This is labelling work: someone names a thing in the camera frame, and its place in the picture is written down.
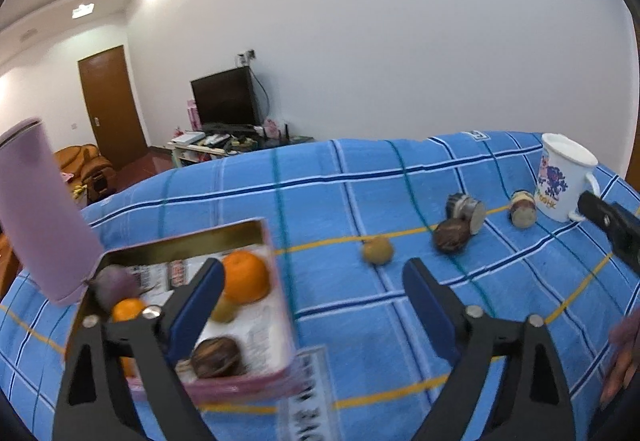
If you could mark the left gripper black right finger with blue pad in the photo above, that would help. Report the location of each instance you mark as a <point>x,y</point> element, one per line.
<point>532,401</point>

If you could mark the pink box beside television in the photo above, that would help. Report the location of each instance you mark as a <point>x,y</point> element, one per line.
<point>194,118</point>

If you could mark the orange tangerine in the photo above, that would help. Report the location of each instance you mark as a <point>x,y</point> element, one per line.
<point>247,277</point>
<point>126,310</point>

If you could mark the person's right hand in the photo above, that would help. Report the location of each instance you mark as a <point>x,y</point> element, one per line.
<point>624,337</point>

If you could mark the small olive-brown fruit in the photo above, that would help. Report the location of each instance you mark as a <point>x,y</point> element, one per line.
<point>225,310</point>

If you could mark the pink metal tray box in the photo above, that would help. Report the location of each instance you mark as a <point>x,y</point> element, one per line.
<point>263,329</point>

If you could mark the white TV stand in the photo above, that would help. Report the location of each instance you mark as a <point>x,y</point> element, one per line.
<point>194,147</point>

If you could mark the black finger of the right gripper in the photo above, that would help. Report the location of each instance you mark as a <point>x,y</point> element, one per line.
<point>621,227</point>

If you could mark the orange brown sofa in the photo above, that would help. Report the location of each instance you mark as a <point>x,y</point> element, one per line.
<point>86,172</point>

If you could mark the black flat television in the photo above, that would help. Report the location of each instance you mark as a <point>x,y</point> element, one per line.
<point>226,98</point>

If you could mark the brown wooden door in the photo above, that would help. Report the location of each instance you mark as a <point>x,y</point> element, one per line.
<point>110,105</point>

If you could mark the white printed enamel mug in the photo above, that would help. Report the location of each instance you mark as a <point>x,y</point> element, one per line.
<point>566,170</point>

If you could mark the dark brown passion fruit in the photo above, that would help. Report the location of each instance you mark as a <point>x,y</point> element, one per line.
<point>451,235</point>

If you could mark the brown kiwi fruit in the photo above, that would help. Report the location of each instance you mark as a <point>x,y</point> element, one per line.
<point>377,251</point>

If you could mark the blue plaid towel cloth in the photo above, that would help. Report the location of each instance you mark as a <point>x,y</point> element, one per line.
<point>371,373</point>

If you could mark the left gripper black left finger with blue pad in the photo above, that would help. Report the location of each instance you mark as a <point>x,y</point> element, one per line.
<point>95,401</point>

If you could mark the large purple round fruit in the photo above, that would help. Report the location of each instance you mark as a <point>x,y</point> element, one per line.
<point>112,285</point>

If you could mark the lilac thermos bottle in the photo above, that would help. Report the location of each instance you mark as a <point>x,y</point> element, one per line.
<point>45,227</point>

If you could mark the ceiling light panel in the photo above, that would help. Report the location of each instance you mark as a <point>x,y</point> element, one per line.
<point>83,10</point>

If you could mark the dark cylindrical tin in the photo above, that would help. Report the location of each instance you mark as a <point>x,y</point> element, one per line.
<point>468,209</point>

